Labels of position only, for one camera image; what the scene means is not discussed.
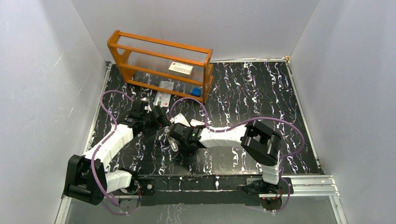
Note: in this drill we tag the white staple box on shelf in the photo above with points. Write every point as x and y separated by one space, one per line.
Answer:
180 69

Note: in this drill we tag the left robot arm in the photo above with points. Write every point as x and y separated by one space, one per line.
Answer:
86 177

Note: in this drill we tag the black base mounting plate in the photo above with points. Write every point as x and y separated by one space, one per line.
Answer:
203 189

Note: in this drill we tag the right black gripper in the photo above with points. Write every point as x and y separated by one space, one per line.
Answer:
186 147

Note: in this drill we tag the small blue cube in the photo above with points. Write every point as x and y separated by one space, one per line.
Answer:
196 92

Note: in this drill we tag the orange wooden shelf rack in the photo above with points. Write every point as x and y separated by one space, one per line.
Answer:
136 53

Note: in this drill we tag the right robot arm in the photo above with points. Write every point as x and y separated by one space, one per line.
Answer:
261 142

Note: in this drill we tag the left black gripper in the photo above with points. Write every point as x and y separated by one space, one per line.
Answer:
159 116

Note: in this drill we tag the aluminium frame rail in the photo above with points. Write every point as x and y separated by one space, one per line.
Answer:
309 185

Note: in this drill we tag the clear plastic label packet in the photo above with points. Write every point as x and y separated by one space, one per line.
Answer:
162 99

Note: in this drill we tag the red white staple box sleeve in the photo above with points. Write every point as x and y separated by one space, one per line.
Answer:
194 122

